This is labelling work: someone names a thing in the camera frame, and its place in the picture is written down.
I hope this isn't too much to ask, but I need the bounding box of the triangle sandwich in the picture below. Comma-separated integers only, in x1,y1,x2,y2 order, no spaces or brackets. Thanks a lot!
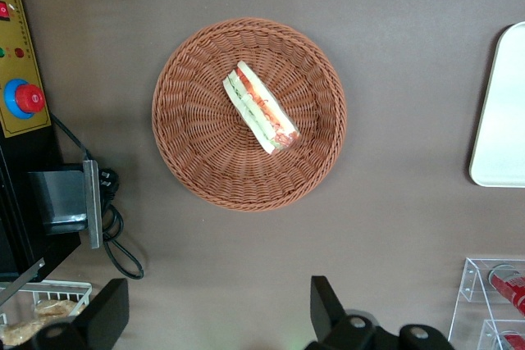
222,60,302,157

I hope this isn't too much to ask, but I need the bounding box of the round brown wicker basket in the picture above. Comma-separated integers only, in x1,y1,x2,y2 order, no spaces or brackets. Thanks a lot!
151,16,348,212

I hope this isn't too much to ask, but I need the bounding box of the rice cracker snack pack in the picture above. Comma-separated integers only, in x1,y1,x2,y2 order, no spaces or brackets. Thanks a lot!
34,299,87,320
0,319,48,347

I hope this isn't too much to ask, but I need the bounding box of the silver aluminium bar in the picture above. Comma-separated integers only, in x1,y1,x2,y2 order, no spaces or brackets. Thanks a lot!
0,257,46,306

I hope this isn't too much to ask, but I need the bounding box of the white wire rack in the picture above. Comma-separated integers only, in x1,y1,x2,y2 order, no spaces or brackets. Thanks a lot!
0,279,94,347

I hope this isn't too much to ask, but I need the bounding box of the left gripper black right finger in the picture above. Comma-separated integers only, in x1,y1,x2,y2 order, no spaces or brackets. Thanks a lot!
305,275,454,350

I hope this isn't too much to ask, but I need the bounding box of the black control box yellow panel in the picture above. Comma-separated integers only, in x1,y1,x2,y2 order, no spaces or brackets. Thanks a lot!
0,0,81,284

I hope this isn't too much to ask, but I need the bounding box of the clear acrylic bottle rack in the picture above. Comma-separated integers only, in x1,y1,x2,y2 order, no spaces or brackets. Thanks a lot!
447,257,525,350

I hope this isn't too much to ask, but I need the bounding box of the red cola bottle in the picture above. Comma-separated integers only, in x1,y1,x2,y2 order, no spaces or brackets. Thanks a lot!
487,264,525,318
498,330,525,350

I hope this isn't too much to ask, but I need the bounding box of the black power cable with plug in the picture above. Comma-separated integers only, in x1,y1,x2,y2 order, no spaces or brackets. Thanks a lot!
48,114,145,280

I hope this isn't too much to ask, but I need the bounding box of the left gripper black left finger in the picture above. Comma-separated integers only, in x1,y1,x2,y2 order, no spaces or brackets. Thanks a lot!
30,278,130,350

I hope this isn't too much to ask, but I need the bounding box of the beige plastic tray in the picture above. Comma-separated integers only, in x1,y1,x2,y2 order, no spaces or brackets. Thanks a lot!
468,20,525,189

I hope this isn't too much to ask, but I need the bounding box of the grey metal bracket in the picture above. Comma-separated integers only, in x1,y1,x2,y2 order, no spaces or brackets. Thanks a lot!
28,159,103,249

